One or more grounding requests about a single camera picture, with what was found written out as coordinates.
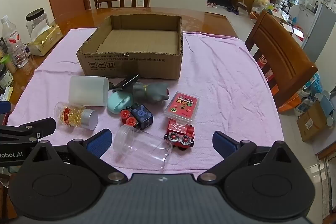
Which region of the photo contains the dark blue toy train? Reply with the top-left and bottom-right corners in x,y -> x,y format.
120,103 -> 154,130

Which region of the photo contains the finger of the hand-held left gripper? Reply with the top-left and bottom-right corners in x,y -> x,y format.
0,118 -> 57,141
0,101 -> 13,115

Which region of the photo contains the pink card box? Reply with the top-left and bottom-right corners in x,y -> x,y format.
163,91 -> 201,125

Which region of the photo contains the closed cardboard box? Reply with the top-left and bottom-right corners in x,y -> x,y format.
297,101 -> 328,142

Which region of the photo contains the grey refrigerator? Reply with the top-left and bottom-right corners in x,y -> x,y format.
302,2 -> 336,63

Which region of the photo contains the clear plastic jar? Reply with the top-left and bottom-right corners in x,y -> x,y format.
113,124 -> 174,170

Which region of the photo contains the grey cat toy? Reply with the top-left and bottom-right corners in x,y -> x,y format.
133,82 -> 171,104

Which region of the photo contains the red toy train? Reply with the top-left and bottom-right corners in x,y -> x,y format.
163,119 -> 196,149

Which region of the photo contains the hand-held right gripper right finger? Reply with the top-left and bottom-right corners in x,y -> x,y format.
197,131 -> 306,185

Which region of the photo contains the dark round jar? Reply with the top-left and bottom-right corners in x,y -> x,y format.
0,64 -> 13,90

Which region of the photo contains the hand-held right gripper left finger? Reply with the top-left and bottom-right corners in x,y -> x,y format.
20,129 -> 128,186

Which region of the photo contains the pink cloth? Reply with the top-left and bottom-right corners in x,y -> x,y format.
7,27 -> 285,178

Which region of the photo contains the light blue rounded object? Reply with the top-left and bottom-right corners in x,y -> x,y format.
315,91 -> 336,126

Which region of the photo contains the jar of yellow capsules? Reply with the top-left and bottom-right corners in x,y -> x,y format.
54,101 -> 98,130

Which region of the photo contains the white translucent plastic bottle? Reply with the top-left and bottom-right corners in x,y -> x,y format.
69,76 -> 109,107

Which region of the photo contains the cardboard box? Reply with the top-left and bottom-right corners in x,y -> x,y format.
76,14 -> 184,80
297,101 -> 328,142

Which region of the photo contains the gold tissue pack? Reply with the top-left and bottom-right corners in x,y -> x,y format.
28,18 -> 63,56

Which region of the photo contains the teal egg-shaped case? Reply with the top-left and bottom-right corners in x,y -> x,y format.
107,91 -> 133,115

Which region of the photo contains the green lid container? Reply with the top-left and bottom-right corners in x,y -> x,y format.
0,54 -> 17,74

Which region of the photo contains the red carton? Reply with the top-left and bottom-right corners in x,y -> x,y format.
259,53 -> 279,96

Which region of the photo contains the clear jar black lid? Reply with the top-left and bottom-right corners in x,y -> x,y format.
25,8 -> 49,38

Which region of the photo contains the black square power bank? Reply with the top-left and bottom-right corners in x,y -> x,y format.
109,74 -> 141,92

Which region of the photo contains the clear water bottle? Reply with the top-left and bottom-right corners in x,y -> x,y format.
0,15 -> 29,68

